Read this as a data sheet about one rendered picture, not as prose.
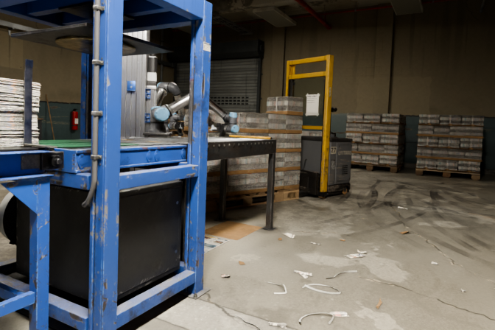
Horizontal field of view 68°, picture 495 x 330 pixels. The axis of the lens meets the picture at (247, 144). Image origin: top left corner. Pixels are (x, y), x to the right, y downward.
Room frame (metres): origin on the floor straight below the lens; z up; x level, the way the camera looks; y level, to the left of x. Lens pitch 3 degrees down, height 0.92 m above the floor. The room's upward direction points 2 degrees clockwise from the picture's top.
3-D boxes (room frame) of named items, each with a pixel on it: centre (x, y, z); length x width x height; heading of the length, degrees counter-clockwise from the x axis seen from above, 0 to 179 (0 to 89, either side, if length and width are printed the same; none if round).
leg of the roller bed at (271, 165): (3.24, -0.22, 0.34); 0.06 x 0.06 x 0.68; 61
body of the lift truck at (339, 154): (5.23, -1.07, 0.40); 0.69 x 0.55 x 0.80; 41
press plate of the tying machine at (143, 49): (1.90, 0.79, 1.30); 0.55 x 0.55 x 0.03; 61
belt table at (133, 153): (1.90, 0.79, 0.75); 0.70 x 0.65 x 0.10; 151
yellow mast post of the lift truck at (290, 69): (5.24, -0.57, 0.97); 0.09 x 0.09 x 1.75; 41
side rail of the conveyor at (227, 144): (2.67, 0.08, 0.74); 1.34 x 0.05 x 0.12; 151
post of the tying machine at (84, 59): (2.37, 1.03, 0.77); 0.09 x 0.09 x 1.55; 61
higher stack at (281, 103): (4.71, -0.46, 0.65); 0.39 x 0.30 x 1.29; 41
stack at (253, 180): (4.24, 0.09, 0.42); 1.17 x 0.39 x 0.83; 131
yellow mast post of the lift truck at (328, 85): (4.74, -1.00, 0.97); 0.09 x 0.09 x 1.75; 41
